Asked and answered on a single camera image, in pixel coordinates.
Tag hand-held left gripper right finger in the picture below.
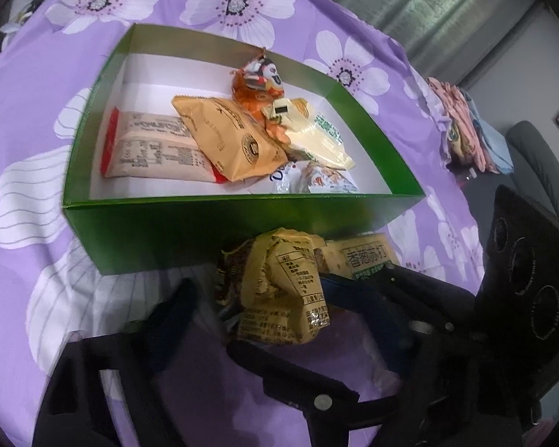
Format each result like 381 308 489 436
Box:
320 275 525 447

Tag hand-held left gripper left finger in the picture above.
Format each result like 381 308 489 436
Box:
32 278 202 447

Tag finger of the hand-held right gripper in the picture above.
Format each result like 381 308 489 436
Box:
375 261 478 331
227 341 401 447

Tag yellow green cracker pack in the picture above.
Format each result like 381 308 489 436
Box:
323 232 400 285

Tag gold snack packet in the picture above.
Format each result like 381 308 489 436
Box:
217 227 332 346

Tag green cardboard box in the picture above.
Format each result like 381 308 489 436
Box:
61 22 427 276

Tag white orange green snack packet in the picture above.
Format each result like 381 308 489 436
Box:
302 162 360 195

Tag white blue-print snack packet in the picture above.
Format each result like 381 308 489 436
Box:
244 158 310 195

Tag cream green snack packet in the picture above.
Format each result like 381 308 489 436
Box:
263 97 356 171

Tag beige red-edged snack packet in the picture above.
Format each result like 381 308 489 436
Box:
101 108 231 184

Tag small orange snack packet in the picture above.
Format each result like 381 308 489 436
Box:
265 118 293 150

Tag tan snack packet round logo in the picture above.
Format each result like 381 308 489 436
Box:
171 95 290 182

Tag grey chair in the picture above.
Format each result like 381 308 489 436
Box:
505 120 559 224

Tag light blue cloth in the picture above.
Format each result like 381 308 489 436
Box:
470 118 514 175

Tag pile of folded clothes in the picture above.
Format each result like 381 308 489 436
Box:
426 76 495 175

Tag purple floral bed sheet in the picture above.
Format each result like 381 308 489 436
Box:
0 0 487 447

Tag orange cartoon snack packet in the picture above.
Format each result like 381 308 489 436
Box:
230 51 286 109

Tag grey curtain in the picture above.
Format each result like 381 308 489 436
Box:
307 0 548 87

